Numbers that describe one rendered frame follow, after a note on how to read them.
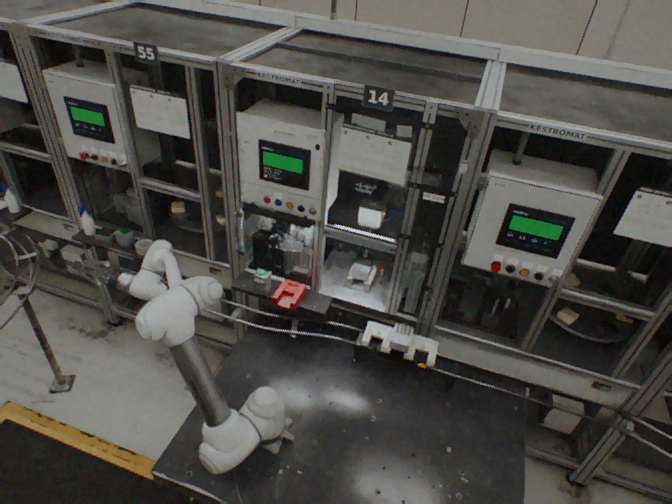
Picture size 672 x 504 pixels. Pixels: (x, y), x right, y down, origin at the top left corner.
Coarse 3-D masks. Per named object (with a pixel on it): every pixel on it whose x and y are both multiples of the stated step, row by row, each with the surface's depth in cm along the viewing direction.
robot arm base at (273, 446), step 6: (288, 420) 211; (288, 426) 209; (282, 432) 203; (288, 432) 205; (276, 438) 201; (282, 438) 203; (288, 438) 203; (264, 444) 200; (270, 444) 201; (276, 444) 201; (270, 450) 199; (276, 450) 200
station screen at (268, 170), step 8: (272, 152) 205; (280, 152) 204; (288, 152) 203; (264, 168) 212; (272, 168) 210; (280, 168) 209; (264, 176) 214; (272, 176) 213; (280, 176) 211; (288, 176) 210; (296, 176) 208; (296, 184) 211
